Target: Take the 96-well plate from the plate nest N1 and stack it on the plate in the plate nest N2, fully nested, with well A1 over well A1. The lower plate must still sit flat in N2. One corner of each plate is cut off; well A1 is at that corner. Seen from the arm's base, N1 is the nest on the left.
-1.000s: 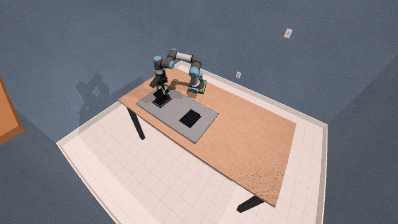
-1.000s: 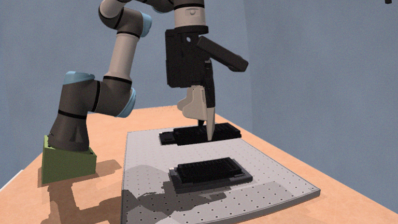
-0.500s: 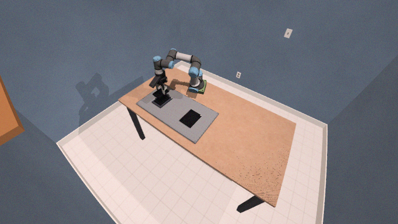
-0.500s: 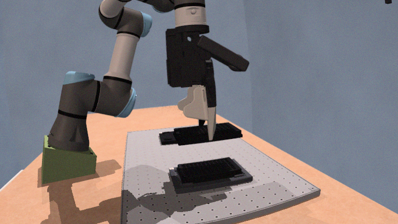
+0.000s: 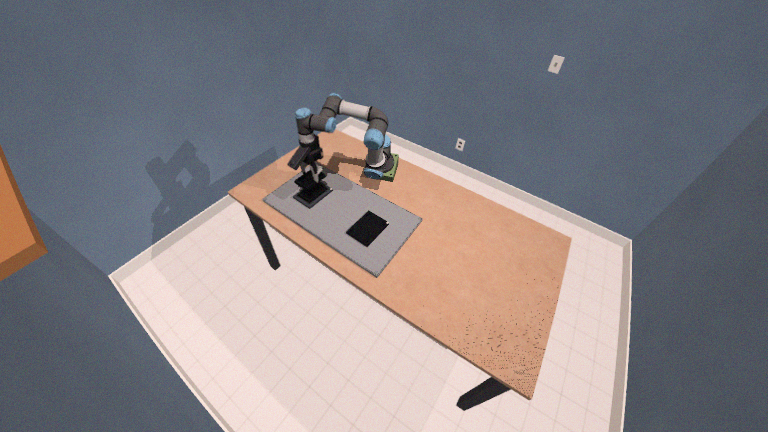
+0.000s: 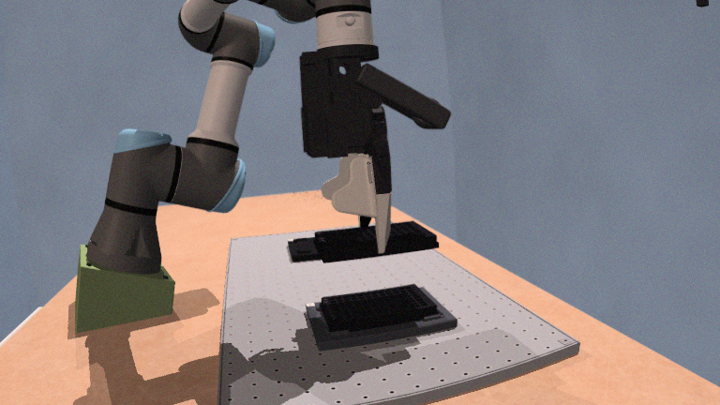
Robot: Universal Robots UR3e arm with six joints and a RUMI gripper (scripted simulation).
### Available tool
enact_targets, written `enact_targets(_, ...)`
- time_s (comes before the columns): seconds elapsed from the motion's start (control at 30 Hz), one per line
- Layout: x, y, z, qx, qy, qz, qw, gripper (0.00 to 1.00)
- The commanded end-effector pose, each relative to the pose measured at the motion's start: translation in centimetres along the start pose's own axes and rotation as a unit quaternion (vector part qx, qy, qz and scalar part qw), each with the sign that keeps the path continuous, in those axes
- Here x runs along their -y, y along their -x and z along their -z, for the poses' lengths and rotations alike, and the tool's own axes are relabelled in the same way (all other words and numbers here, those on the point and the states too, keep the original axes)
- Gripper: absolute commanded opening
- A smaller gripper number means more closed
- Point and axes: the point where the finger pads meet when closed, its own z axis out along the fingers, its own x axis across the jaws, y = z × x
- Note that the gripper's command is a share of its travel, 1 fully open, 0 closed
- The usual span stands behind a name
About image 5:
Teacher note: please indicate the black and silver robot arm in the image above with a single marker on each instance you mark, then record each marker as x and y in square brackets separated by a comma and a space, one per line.
[375, 139]

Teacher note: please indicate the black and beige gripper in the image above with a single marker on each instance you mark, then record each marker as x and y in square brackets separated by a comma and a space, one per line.
[314, 153]

